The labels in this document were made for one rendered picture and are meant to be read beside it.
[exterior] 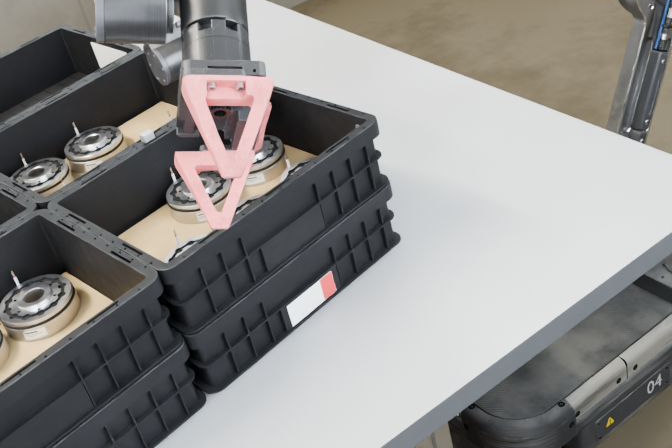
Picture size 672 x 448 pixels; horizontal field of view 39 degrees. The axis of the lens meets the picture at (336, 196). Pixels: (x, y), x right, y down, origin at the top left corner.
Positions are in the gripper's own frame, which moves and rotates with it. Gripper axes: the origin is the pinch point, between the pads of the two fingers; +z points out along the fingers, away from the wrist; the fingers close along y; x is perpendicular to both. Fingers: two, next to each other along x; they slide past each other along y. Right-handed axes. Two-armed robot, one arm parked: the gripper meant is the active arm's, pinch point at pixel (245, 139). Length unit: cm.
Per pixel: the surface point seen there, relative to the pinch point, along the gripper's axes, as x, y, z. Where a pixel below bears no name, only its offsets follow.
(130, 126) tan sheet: -5.4, -33.2, 5.4
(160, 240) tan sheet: -19.8, 3.8, 5.5
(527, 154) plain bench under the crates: 40.8, 19.0, 18.8
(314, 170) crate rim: -2.2, 22.2, -3.6
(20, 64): -11, -66, -2
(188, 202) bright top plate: -13.5, 3.1, 2.7
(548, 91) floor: 150, -79, 88
